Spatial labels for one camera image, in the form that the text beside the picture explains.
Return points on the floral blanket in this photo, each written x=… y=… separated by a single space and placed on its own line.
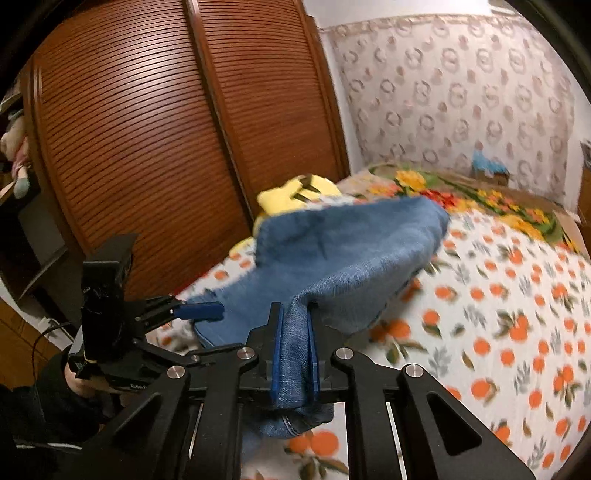
x=485 y=198

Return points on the blue denim pants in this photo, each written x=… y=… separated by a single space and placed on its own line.
x=332 y=258

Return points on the dark shelf unit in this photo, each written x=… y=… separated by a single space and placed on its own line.
x=32 y=235

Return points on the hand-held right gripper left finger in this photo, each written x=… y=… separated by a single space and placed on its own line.
x=277 y=364

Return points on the blue toy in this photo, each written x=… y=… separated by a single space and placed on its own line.
x=487 y=164

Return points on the wooden slatted wardrobe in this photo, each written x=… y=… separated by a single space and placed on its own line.
x=138 y=138

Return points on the patterned wall cloth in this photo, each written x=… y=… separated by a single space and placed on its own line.
x=461 y=92

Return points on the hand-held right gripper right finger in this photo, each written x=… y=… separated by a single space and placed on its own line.
x=314 y=364

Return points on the yellow plush toy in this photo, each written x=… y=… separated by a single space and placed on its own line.
x=281 y=196

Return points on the person's left forearm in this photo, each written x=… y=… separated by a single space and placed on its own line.
x=37 y=424

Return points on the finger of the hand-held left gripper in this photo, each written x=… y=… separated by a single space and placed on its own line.
x=173 y=356
x=203 y=310

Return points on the person's left hand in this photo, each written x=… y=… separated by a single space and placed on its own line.
x=81 y=387

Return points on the pink plush doll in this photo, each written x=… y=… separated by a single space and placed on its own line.
x=16 y=157

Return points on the orange fruit print sheet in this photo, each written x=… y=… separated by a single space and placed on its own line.
x=485 y=323

